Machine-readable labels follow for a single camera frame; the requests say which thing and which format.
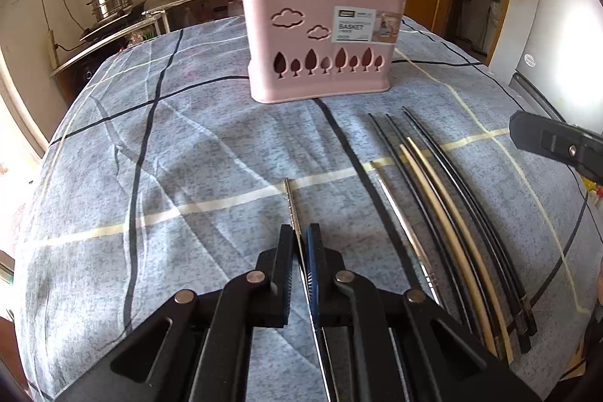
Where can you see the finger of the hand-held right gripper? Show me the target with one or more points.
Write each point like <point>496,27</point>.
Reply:
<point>541,133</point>

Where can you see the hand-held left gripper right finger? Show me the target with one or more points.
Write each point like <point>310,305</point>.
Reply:
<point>313,279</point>

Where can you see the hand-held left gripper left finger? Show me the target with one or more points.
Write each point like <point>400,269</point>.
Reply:
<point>288,279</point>

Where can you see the steel chopstick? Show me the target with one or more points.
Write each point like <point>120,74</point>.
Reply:
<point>401,219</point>
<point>292,206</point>

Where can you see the black chopstick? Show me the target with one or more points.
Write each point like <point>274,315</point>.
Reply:
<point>375,121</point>
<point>532,321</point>
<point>392,122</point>

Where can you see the beige wooden chopstick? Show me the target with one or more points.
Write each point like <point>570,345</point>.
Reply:
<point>490,336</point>
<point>505,343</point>

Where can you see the black chopsticks group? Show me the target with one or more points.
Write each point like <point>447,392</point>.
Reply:
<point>522,331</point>

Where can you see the pink plastic utensil basket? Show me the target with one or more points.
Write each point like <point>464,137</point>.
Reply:
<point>292,49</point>

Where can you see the grey refrigerator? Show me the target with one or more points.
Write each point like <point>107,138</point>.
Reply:
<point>565,30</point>

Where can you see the blue checked tablecloth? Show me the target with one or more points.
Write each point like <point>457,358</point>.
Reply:
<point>188,147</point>

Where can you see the steel side shelf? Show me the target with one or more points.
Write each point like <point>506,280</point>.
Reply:
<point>80,53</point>

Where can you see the black induction cooker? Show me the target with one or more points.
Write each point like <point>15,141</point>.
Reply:
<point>103,31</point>

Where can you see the beige power strip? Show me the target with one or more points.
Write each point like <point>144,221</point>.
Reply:
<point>52,49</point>

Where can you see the steel steamer pot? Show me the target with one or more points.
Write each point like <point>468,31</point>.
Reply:
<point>110,1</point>

